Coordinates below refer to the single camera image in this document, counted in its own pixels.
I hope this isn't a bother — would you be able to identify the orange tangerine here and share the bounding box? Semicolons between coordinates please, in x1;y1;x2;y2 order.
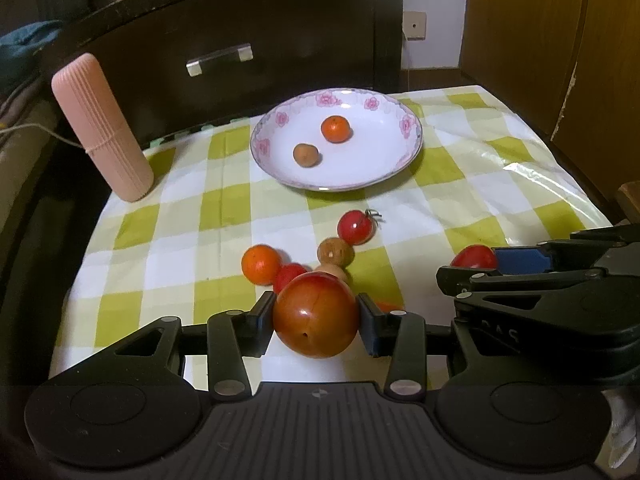
375;301;404;313
241;244;282;286
320;115;352;144

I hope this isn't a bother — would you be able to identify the large red tomato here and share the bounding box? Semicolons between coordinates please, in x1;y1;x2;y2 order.
272;272;359;359

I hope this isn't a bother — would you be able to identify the brown longan cluster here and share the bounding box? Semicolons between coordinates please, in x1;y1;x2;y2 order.
317;237;355;268

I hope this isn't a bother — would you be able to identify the red cherry tomato with stem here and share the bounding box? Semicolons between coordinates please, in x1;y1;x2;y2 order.
337;209;382;246

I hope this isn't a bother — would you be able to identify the white floral ceramic plate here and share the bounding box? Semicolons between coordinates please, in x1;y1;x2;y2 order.
250;88;423;192

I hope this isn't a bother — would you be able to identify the brown wooden wardrobe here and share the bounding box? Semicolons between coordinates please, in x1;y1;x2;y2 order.
460;0;639;203

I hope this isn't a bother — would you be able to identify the grey padded cushion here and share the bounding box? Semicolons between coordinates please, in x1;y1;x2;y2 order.
1;75;58;226

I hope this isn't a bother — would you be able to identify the dark wooden drawer cabinet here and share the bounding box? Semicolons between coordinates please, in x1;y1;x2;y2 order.
41;0;402;144

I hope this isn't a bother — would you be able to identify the pink ribbed cylindrical case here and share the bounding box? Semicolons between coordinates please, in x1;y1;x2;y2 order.
51;53;154;203

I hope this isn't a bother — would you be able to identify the blue cloth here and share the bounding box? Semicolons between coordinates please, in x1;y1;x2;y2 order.
0;20;63;96

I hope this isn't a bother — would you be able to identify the silver drawer handle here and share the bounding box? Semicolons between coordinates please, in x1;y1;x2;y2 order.
186;44;254;78

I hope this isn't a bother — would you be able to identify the thin white string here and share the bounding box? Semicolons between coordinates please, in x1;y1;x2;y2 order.
0;121;89;151

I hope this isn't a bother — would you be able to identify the beige wall socket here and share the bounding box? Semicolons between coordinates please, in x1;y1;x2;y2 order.
402;11;427;41

